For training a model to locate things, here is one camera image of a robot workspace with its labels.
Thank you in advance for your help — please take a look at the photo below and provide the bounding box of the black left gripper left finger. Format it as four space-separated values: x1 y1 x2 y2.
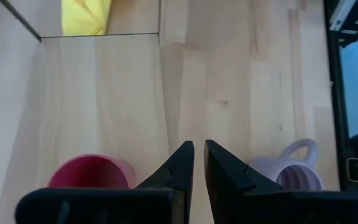
135 140 195 224

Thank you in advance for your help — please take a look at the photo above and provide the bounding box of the black metal table frame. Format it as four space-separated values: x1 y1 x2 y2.
323 0 358 194

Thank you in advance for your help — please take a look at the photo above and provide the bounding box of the red plastic cup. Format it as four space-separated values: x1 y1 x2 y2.
48 154 135 190

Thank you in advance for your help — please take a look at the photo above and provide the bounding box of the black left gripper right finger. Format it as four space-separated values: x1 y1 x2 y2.
204 139 285 224

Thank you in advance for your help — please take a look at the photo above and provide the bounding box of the purple mug with handle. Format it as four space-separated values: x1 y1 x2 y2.
248 138 326 192

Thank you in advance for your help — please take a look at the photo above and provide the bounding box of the silver aluminium bracket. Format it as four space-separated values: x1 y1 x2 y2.
329 0 358 32

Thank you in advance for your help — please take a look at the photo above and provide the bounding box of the yellow cloth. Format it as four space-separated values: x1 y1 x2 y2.
61 0 112 36

